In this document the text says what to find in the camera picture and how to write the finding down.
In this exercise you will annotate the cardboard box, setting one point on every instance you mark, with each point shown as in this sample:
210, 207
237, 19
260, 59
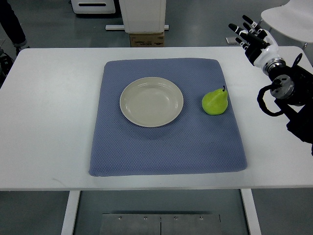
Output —
147, 40

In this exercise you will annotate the beige round plate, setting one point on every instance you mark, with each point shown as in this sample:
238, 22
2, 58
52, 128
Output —
151, 102

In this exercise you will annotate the white cabinet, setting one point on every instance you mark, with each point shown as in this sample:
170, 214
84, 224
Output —
141, 17

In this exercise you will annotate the grey floor plate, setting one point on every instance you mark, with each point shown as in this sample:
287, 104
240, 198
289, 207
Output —
231, 40

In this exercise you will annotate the white left table leg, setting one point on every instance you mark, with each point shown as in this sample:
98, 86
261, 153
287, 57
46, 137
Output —
71, 212

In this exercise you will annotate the green pear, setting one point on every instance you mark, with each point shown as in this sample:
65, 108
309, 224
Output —
215, 102

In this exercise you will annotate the white machine with slot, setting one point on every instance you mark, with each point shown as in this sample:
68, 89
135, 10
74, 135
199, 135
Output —
93, 6

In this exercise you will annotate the white table leg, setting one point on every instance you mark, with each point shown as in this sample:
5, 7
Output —
250, 212
71, 212

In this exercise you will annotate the white right table leg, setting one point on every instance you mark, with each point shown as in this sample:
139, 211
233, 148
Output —
250, 212

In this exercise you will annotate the white chair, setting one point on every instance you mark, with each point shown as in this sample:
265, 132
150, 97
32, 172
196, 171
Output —
294, 20

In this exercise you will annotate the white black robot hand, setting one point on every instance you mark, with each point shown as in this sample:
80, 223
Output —
260, 47

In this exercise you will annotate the person leg in jeans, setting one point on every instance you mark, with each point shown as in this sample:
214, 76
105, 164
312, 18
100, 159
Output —
12, 27

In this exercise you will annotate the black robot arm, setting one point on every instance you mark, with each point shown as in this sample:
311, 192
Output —
292, 88

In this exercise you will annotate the blue textured mat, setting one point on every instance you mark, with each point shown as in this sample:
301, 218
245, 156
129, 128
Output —
193, 143

